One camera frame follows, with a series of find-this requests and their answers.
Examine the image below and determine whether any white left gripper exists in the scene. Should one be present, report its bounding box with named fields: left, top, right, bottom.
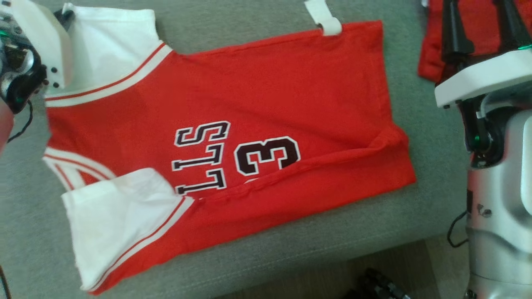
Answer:
left=0, top=0, right=76, bottom=115

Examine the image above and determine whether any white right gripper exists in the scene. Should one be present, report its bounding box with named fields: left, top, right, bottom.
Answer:
left=434, top=0, right=532, bottom=167

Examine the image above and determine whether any small plain red garment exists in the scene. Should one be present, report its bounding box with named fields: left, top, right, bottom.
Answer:
left=418, top=0, right=532, bottom=83

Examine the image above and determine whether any red jersey with white sleeves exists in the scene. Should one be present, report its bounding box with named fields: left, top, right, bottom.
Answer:
left=42, top=0, right=417, bottom=296

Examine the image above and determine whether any grey sofa seat cushion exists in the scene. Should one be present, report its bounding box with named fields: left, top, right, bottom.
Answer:
left=0, top=0, right=472, bottom=299

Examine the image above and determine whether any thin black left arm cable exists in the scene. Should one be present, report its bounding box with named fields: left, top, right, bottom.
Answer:
left=7, top=100, right=34, bottom=144

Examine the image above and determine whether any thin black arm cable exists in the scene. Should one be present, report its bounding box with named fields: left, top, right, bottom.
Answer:
left=447, top=210, right=470, bottom=249
left=7, top=100, right=34, bottom=144

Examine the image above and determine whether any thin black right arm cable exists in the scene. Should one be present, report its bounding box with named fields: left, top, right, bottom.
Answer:
left=447, top=210, right=470, bottom=249

